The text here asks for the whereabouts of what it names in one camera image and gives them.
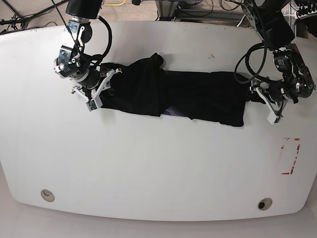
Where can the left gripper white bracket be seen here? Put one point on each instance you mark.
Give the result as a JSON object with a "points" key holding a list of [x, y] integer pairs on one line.
{"points": [[275, 95]]}

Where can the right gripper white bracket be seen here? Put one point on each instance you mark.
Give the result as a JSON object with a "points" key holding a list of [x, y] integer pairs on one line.
{"points": [[97, 81]]}

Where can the black graphic T-shirt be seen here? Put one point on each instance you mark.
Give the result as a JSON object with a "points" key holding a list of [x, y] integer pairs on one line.
{"points": [[144, 88]]}

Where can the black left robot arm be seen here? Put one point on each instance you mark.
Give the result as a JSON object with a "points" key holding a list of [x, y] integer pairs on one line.
{"points": [[276, 34]]}

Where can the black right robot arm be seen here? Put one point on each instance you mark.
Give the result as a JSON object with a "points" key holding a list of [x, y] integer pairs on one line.
{"points": [[72, 62]]}

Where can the red tape rectangle marking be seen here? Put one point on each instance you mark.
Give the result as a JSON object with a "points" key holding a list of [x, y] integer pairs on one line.
{"points": [[288, 155]]}

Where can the white power strip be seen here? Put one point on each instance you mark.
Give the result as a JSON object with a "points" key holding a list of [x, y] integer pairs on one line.
{"points": [[304, 13]]}

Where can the right table grommet hole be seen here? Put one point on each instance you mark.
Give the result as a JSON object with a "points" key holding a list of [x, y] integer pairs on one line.
{"points": [[265, 204]]}

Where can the table grommet hole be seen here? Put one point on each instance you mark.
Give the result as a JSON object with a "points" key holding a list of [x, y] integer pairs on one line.
{"points": [[265, 204], [47, 195]]}

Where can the black tripod legs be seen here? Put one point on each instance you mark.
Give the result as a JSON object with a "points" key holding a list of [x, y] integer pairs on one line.
{"points": [[18, 22]]}

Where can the left table grommet hole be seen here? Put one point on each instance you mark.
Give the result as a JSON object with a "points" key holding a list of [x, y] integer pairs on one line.
{"points": [[47, 195]]}

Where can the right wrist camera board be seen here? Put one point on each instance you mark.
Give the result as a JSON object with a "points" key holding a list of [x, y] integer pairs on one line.
{"points": [[94, 104]]}

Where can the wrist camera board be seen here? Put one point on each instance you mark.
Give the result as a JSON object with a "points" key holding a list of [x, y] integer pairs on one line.
{"points": [[94, 104], [273, 118]]}

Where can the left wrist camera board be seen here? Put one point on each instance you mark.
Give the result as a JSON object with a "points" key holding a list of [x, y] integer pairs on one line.
{"points": [[273, 118]]}

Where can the aluminium frame stand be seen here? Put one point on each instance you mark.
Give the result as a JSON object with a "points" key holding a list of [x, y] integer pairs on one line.
{"points": [[166, 9]]}

